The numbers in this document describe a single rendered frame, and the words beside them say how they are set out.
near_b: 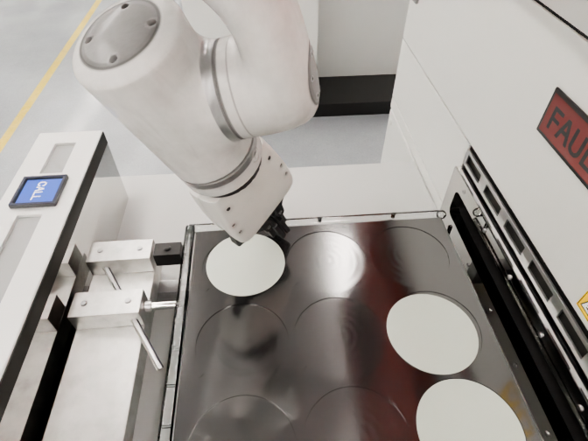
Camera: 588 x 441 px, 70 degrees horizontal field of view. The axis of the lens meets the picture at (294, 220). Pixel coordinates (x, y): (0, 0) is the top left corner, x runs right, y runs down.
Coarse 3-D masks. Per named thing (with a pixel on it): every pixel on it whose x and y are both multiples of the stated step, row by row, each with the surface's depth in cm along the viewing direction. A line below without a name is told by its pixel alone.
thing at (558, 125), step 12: (552, 108) 41; (564, 108) 40; (552, 120) 42; (564, 120) 40; (576, 120) 38; (552, 132) 42; (564, 132) 40; (576, 132) 39; (564, 144) 40; (576, 144) 39; (564, 156) 40; (576, 156) 39; (576, 168) 39
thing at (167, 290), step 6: (162, 282) 58; (168, 282) 58; (174, 282) 58; (162, 288) 58; (168, 288) 58; (174, 288) 58; (162, 294) 57; (168, 294) 57; (174, 294) 58; (162, 300) 58; (168, 300) 58
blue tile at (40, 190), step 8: (32, 184) 55; (40, 184) 55; (48, 184) 55; (56, 184) 55; (24, 192) 54; (32, 192) 54; (40, 192) 54; (48, 192) 54; (24, 200) 53; (32, 200) 53; (40, 200) 53; (48, 200) 53
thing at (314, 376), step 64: (320, 256) 55; (384, 256) 55; (448, 256) 55; (192, 320) 48; (256, 320) 49; (320, 320) 49; (384, 320) 48; (192, 384) 43; (256, 384) 43; (320, 384) 43; (384, 384) 43; (512, 384) 43
